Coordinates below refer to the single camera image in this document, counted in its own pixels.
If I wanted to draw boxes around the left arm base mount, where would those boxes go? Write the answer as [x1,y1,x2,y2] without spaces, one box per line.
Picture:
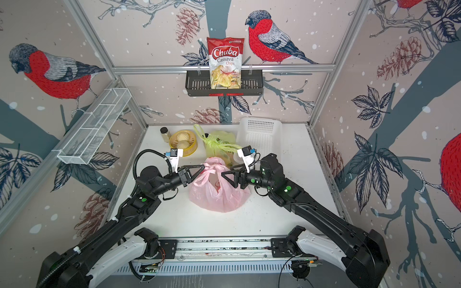
[130,228,178,260]

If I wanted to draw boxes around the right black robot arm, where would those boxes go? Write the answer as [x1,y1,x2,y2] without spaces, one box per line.
[222,154,390,288]

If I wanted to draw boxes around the spice jar pale contents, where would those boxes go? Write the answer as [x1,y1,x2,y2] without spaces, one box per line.
[160,127,171,143]

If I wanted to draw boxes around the black corrugated cable conduit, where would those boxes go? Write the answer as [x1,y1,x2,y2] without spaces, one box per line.
[35,149,174,288]

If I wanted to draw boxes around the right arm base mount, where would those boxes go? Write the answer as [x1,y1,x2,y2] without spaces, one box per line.
[270,226,318,259]

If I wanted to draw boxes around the white wire mesh basket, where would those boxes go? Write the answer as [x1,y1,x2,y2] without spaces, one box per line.
[57,88,132,164]

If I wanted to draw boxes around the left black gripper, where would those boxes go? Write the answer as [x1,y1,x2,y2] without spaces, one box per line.
[151,165,204,199]

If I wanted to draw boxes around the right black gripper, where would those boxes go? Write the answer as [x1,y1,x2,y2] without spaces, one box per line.
[221,163,276,193]

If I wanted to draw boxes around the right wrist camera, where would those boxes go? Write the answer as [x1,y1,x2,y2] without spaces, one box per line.
[237,145,256,173]

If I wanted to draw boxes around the bun in basket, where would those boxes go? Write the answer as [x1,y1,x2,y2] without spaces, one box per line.
[176,140,191,150]
[176,132,190,142]

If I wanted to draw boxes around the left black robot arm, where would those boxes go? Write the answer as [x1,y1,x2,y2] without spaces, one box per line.
[36,164,205,288]

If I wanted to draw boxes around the green plastic bag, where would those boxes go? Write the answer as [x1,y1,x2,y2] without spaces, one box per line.
[193,124,242,168]

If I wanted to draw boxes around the white plastic crate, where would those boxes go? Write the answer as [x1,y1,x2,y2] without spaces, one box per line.
[236,117,282,160]

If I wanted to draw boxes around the horizontal aluminium rail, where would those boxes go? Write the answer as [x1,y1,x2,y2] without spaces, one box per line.
[112,63,337,75]

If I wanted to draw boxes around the pink plastic bag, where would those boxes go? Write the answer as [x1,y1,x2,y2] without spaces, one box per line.
[188,157,251,213]

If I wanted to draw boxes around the Chuba cassava chips bag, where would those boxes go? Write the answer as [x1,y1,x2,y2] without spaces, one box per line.
[207,37,244,89]

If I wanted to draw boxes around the black wire shelf basket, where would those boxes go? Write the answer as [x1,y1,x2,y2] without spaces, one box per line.
[186,68,264,97]

